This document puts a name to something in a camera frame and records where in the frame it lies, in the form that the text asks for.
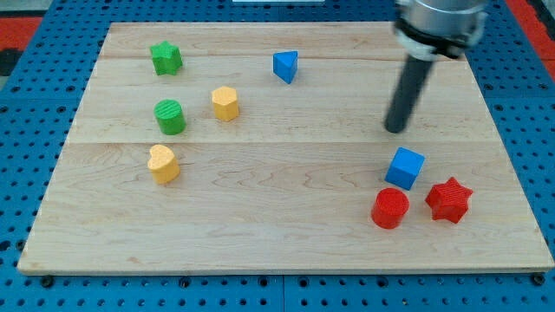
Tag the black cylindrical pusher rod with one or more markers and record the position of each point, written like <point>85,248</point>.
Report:
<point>411,81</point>

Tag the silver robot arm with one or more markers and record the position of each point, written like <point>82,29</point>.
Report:
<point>428,29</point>

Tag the blue triangle block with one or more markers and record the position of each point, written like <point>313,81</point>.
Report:
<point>284,65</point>

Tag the yellow hexagon block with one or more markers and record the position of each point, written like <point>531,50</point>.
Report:
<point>225,103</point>

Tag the blue cube block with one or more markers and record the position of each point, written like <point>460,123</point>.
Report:
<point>404,168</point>

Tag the red star block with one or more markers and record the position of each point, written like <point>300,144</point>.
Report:
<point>449,201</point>

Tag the red cylinder block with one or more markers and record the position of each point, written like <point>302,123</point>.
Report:
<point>389,208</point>

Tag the light wooden board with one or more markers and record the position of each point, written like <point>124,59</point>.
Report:
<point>286,187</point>

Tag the green cylinder block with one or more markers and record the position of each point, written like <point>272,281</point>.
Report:
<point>170,117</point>

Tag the green star block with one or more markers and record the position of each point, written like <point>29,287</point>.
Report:
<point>166,58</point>

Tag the yellow heart block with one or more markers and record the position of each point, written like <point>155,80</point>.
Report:
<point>163,164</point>

